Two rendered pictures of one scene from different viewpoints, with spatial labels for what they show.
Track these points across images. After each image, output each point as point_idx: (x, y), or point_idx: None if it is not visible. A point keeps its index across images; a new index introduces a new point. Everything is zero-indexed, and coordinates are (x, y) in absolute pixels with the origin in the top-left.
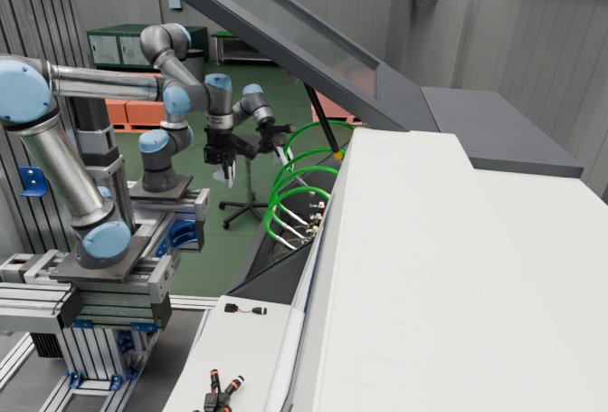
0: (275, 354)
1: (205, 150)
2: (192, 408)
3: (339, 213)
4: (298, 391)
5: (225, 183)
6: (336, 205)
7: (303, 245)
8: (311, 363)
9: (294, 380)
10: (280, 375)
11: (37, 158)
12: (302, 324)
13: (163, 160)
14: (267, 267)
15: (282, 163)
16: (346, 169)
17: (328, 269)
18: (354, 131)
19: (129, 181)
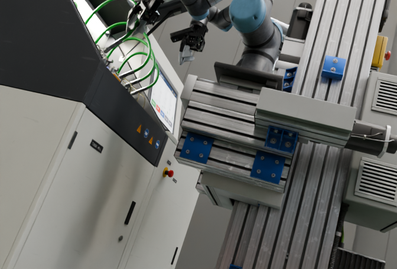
0: None
1: (203, 44)
2: None
3: (167, 62)
4: (178, 90)
5: (184, 61)
6: (160, 60)
7: (140, 84)
8: (179, 84)
9: (177, 91)
10: (167, 109)
11: None
12: (171, 88)
13: None
14: (150, 104)
15: (138, 32)
16: (159, 48)
17: (173, 73)
18: (149, 29)
19: (321, 100)
